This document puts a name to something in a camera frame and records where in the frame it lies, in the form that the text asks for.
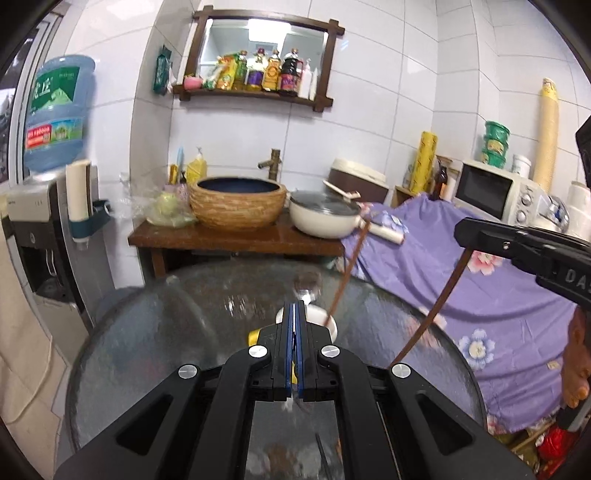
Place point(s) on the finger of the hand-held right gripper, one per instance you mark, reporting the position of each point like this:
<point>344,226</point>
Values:
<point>489,235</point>

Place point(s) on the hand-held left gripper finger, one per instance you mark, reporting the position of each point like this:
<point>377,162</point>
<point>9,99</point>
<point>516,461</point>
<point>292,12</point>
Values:
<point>301,332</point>
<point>290,332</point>

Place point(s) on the yellow mug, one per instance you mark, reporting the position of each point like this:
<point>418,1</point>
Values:
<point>315,316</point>

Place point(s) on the brown wooden chopstick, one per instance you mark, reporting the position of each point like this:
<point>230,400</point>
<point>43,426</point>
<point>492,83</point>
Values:
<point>348,272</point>
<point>438,307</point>

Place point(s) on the black chopstick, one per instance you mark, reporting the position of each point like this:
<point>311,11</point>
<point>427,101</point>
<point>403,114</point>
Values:
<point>323,454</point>

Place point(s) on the person's right hand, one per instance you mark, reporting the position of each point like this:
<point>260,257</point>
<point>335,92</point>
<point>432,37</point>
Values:
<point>578,350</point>

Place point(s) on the white microwave oven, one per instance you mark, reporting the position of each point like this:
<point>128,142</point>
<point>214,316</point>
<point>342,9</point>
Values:
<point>494,189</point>

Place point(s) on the stacks of white paper bowls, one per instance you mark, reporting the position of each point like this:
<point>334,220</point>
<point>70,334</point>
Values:
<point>579,207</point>

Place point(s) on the brown glass bottle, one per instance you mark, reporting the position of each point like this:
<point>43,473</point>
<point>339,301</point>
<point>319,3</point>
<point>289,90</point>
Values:
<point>442,181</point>

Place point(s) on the white lidded tub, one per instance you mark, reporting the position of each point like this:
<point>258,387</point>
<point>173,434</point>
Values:
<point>521,165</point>

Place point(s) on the purple floral cloth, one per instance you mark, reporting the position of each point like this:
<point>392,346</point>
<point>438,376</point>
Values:
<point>508,323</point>

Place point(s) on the yellow plastic wrap roll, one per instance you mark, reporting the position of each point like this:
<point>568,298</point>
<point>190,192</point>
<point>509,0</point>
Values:
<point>427,161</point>

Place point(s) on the wooden storage box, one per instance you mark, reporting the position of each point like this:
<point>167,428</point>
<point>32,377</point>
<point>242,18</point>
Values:
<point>400,194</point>

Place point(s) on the brown wooden washstand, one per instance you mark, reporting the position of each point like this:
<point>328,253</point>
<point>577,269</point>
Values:
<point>231,243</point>

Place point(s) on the white cooking pot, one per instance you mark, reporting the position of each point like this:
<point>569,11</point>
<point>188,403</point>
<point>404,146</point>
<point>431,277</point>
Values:
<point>318,224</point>

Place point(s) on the tall yellow paper cup stack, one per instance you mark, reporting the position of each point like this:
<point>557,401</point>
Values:
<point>547,134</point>

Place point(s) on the glass pot lid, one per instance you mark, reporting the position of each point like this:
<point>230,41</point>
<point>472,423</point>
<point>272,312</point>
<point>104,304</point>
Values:
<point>325,203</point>

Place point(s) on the woven rim wash basin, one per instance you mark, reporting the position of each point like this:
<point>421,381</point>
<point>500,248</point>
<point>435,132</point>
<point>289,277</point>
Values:
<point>238,205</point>

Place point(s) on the brown white rice cooker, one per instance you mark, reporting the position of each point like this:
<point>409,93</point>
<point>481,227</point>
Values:
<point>364,177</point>

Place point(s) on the white rice paddle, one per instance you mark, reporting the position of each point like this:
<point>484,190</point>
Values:
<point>339,189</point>

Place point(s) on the red plastic bag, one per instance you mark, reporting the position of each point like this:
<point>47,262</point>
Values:
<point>555,443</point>

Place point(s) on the bronze faucet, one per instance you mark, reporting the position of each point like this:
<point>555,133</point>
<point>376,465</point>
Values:
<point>272,164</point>

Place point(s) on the clear plastic bag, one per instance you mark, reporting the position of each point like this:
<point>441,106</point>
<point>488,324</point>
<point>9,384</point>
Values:
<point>161,206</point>

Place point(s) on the yellow soap pump bottle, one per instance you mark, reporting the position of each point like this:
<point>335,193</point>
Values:
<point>196,169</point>

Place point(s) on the light blue toothbrush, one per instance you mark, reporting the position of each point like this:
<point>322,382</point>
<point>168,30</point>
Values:
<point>180,159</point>

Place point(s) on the teal cup holder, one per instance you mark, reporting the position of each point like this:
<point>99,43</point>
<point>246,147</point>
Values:
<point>96,217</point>

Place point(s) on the white squeeze bottle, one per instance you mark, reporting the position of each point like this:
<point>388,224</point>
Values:
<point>314,84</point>
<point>305,79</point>

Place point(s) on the white paper cup stack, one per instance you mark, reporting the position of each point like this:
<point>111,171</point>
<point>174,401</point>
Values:
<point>79,194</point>

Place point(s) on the dark sauce bottle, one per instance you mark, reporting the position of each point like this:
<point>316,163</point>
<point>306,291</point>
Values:
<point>290,72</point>

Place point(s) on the yellow label bottle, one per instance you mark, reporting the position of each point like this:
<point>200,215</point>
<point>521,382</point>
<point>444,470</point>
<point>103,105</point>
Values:
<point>272,70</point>

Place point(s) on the purple label bottle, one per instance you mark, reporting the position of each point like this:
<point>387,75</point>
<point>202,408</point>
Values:
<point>255,70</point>

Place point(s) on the pale food packet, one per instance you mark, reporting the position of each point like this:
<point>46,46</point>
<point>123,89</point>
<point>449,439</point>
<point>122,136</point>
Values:
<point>212,77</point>

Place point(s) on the green oil bottle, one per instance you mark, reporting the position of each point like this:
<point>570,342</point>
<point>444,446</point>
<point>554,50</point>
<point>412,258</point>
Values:
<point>240,70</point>

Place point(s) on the yellow food packet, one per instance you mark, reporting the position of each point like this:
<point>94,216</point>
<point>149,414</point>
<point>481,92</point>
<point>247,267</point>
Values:
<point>226,72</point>

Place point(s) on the pink small bowl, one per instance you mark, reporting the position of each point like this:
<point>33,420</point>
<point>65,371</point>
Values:
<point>192,82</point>

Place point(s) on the white water dispenser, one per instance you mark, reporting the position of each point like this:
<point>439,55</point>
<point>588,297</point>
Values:
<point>32,240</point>

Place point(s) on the green hanging packet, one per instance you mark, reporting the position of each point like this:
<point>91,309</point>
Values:
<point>161,74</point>

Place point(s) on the blue water jug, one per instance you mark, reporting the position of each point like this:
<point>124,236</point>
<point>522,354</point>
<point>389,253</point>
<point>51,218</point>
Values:
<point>57,110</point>

